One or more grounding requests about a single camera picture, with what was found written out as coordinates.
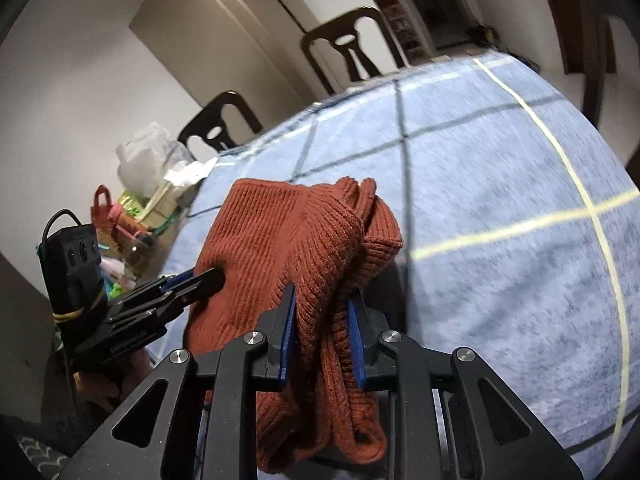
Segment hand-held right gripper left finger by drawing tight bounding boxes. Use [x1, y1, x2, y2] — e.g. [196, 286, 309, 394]
[57, 282, 299, 480]

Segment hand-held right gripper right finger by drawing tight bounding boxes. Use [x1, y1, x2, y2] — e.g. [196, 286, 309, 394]
[347, 297, 583, 480]

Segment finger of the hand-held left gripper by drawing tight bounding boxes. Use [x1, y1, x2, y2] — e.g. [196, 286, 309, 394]
[120, 266, 227, 319]
[159, 267, 201, 289]

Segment rust red knit sweater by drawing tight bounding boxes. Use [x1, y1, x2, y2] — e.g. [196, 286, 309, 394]
[182, 176, 405, 476]

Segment person's left hand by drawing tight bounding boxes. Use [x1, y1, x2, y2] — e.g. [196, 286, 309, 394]
[74, 347, 153, 413]

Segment glass jar with dark contents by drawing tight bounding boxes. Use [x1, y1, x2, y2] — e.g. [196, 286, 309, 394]
[122, 237, 154, 272]

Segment white plastic bag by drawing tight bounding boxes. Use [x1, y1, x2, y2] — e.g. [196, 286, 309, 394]
[116, 122, 195, 197]

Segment dark wooden chair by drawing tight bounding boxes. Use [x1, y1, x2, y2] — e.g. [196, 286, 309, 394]
[579, 0, 622, 128]
[300, 7, 412, 94]
[177, 91, 264, 154]

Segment blue checked tablecloth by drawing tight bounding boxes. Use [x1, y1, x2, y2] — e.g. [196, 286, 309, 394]
[162, 52, 632, 476]

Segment beige door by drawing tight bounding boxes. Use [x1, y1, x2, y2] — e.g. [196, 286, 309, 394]
[129, 0, 352, 127]

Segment brown wooden door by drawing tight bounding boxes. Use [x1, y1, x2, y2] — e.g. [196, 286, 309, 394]
[532, 0, 640, 77]

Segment black camera cable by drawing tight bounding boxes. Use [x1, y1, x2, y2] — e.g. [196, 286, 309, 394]
[41, 210, 87, 256]

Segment red bag with handle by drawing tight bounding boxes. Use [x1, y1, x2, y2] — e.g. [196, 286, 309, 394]
[91, 185, 114, 228]

